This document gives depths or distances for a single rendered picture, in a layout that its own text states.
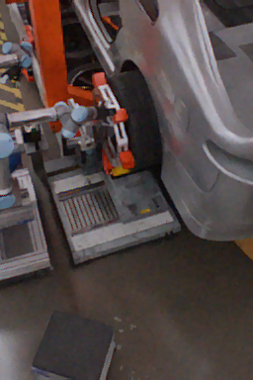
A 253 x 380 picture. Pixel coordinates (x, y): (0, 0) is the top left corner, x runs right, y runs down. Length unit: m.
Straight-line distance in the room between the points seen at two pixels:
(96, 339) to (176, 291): 0.78
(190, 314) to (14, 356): 1.18
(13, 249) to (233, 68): 1.98
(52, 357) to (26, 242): 0.88
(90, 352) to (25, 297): 0.77
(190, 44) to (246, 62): 1.16
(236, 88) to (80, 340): 1.87
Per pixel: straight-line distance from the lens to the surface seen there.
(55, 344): 3.02
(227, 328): 3.47
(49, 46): 3.18
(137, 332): 3.39
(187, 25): 2.51
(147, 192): 3.67
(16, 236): 3.55
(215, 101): 2.25
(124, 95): 2.99
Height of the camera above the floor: 3.16
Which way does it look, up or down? 47 degrees down
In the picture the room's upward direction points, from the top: straight up
